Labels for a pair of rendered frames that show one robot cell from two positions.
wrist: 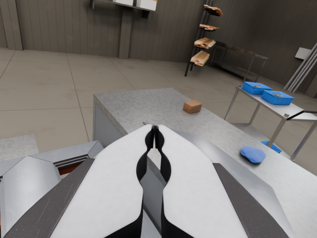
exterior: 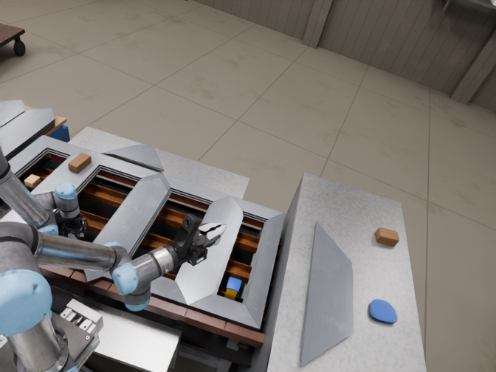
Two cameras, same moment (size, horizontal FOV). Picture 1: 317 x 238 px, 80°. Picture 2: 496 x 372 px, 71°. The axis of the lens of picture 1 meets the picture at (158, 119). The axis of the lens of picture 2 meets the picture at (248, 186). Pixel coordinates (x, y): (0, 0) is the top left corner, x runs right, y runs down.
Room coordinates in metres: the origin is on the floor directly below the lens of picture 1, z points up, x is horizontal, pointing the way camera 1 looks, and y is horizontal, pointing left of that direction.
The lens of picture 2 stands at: (-0.38, -0.54, 2.30)
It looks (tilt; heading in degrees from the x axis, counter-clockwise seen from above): 42 degrees down; 44
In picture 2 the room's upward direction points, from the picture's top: 16 degrees clockwise
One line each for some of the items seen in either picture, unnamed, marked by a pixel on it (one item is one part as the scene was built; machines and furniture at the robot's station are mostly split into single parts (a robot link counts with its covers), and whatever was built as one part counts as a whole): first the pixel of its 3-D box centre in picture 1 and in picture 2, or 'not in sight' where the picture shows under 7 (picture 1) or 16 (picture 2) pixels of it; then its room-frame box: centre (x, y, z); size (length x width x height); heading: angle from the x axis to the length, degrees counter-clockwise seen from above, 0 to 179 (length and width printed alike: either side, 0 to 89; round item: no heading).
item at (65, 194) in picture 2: not in sight; (66, 197); (-0.24, 0.60, 1.16); 0.09 x 0.08 x 0.11; 176
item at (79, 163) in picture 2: not in sight; (80, 162); (-0.07, 1.12, 0.87); 0.12 x 0.06 x 0.05; 36
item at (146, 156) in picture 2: not in sight; (138, 153); (0.31, 1.20, 0.77); 0.45 x 0.20 x 0.04; 131
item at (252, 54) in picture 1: (235, 61); not in sight; (7.64, -2.40, 0.50); 1.95 x 0.74 x 1.01; 32
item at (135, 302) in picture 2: not in sight; (134, 287); (-0.19, -0.01, 1.33); 0.11 x 0.08 x 0.11; 96
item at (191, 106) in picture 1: (192, 106); (387, 236); (1.06, -0.18, 1.08); 0.10 x 0.06 x 0.05; 136
